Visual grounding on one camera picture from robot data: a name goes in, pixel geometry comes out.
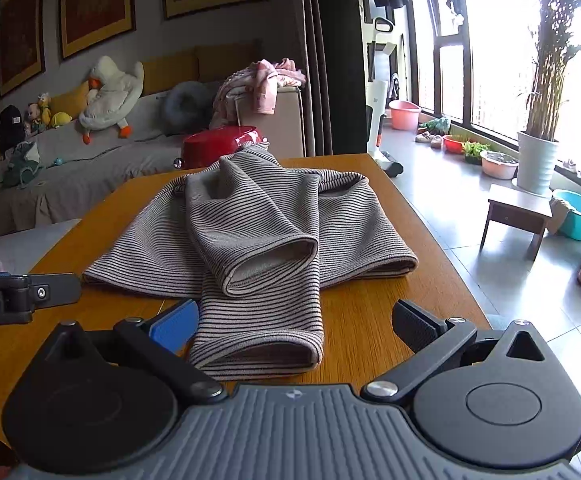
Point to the pink clothes pile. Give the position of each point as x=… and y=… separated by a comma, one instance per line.
x=265, y=80

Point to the small wooden stool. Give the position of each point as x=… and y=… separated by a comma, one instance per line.
x=517, y=205

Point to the brown curtain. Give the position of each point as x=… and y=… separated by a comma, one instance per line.
x=320, y=60

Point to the white goose plush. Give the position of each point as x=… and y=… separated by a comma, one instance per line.
x=108, y=100

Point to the red plastic stool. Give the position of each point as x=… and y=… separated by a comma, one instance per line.
x=220, y=142

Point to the grey neck pillow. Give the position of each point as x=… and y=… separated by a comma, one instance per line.
x=183, y=105

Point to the yellow throw pillow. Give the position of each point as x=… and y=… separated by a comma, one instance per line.
x=68, y=100

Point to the potted palm in white pot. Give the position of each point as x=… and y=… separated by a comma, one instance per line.
x=537, y=160

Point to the grey covered sofa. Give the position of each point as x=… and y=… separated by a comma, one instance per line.
x=95, y=170

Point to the beige children's shoes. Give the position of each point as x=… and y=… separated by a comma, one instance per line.
x=429, y=139

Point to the green toy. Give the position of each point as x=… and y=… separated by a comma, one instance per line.
x=435, y=124

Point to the green leafy plant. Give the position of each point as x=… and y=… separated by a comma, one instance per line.
x=475, y=151

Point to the grey marble coffee table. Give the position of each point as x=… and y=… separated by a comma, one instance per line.
x=25, y=245

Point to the red plastic basin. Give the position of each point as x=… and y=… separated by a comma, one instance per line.
x=455, y=146

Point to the white floor washer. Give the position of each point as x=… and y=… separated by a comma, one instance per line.
x=376, y=110

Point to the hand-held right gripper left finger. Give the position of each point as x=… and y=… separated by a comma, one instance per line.
x=175, y=327

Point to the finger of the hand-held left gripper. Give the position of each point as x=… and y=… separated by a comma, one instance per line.
x=60, y=290

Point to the white plastic basin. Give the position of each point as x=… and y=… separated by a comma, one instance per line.
x=497, y=165

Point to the pink doll plush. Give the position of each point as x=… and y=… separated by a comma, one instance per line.
x=33, y=117

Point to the mustard back cushion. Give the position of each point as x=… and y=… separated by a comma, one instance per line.
x=225, y=60
x=170, y=72

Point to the black backpack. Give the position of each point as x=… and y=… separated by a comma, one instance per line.
x=10, y=130

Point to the blue plastic basin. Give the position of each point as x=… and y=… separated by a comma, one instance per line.
x=575, y=217

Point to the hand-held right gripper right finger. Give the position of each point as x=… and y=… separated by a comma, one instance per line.
x=415, y=330

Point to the green dinosaur plush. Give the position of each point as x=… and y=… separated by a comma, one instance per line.
x=20, y=162

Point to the grey striped sweater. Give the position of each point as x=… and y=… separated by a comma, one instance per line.
x=250, y=220

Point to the pink plastic basin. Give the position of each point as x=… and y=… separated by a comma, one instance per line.
x=404, y=116

